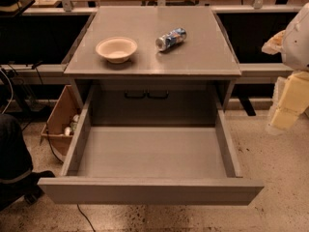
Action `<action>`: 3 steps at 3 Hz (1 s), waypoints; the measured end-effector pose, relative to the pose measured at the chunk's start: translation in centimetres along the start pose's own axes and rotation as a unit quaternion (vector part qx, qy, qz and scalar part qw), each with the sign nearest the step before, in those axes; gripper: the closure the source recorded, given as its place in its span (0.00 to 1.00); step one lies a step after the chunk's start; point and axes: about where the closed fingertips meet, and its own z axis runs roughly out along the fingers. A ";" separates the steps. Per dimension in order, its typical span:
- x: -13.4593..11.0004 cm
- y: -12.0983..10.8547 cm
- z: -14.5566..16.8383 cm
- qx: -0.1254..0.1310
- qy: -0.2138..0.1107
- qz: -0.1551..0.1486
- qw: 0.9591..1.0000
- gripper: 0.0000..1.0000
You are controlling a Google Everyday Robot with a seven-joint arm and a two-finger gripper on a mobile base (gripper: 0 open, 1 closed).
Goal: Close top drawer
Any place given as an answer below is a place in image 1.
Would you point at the person leg dark trousers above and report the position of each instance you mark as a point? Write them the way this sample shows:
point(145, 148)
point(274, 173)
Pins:
point(15, 160)

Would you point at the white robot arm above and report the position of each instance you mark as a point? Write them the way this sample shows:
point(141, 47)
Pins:
point(295, 45)

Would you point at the white paper bowl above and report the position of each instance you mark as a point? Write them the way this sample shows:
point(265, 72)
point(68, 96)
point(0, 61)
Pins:
point(116, 50)

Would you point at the blue silver soda can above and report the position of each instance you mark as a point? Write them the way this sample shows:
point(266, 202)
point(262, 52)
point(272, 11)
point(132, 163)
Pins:
point(174, 37)

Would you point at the grey top drawer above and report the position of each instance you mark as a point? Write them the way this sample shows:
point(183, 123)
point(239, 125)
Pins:
point(145, 147)

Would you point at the black shoe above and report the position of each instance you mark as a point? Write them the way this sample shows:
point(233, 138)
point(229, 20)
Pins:
point(27, 187)

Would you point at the cardboard box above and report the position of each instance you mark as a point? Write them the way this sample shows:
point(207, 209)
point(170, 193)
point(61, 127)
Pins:
point(53, 131)

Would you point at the grey drawer cabinet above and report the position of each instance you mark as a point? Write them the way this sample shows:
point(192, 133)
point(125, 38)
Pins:
point(187, 84)

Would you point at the white items in box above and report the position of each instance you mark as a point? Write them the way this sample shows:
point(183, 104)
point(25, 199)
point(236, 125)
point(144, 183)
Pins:
point(70, 129)

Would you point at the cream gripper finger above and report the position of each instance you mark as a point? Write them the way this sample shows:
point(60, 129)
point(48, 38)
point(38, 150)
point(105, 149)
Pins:
point(274, 44)
point(290, 99)

